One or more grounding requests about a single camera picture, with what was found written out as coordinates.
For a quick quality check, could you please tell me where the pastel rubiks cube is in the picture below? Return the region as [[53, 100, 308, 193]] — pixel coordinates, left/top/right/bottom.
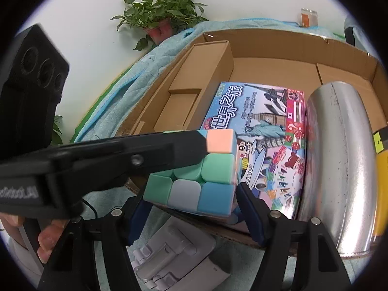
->
[[143, 129, 241, 219]]

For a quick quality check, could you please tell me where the white folding phone stand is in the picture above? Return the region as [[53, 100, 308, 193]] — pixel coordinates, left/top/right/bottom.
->
[[129, 217, 230, 290]]

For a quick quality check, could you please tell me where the long narrow cardboard box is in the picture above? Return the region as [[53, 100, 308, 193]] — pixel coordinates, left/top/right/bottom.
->
[[116, 40, 234, 136]]

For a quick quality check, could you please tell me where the person left hand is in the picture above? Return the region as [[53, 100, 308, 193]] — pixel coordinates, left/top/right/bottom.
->
[[1, 213, 69, 264]]

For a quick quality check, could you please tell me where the light blue quilted blanket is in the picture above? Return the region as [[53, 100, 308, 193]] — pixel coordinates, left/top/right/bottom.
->
[[83, 18, 345, 290]]

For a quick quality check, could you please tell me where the near green leafy plant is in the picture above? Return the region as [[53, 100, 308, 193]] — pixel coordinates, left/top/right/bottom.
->
[[51, 115, 63, 146]]

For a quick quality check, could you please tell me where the green mat strip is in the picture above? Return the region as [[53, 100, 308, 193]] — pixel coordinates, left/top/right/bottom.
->
[[70, 58, 145, 143]]

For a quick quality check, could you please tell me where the silver metal cylinder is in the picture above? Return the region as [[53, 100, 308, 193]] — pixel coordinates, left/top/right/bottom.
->
[[297, 81, 378, 258]]

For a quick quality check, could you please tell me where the world tour board game box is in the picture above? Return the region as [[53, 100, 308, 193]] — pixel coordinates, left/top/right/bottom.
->
[[201, 82, 307, 219]]

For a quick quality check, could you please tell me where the large open cardboard box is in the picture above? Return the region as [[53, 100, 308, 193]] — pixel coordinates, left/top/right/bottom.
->
[[116, 28, 387, 258]]

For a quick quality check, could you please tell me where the potted plant red pot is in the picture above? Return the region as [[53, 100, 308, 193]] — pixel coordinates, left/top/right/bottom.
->
[[109, 0, 210, 51]]

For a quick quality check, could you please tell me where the orange clear container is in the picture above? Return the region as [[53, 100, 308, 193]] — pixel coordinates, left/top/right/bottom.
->
[[300, 8, 318, 28]]

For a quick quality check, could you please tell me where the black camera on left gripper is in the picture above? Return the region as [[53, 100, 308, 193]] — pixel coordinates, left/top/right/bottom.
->
[[1, 24, 69, 161]]

